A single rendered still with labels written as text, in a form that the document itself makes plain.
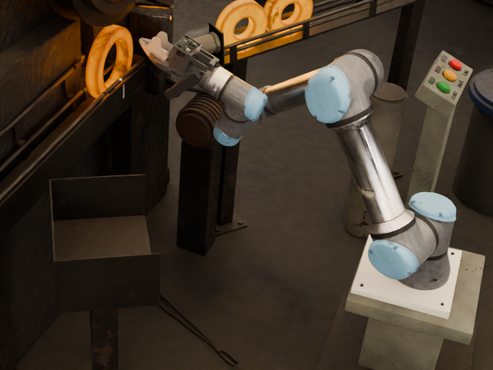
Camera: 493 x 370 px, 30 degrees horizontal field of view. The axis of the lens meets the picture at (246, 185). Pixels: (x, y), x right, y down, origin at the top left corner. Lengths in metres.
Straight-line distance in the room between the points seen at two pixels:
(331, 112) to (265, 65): 1.84
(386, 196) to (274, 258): 0.81
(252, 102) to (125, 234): 0.52
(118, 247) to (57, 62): 0.50
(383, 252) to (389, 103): 0.68
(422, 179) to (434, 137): 0.16
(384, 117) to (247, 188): 0.64
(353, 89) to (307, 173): 1.22
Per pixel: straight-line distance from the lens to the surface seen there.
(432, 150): 2.84
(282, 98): 2.39
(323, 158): 3.37
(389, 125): 2.79
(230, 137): 2.40
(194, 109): 2.57
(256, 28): 2.65
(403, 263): 2.19
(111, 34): 2.26
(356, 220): 3.00
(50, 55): 2.21
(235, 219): 3.02
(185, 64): 2.34
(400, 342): 2.50
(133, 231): 2.02
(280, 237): 2.98
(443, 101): 2.67
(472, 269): 2.54
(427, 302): 2.38
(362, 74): 2.12
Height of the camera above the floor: 1.89
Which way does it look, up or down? 36 degrees down
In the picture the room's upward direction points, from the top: 6 degrees clockwise
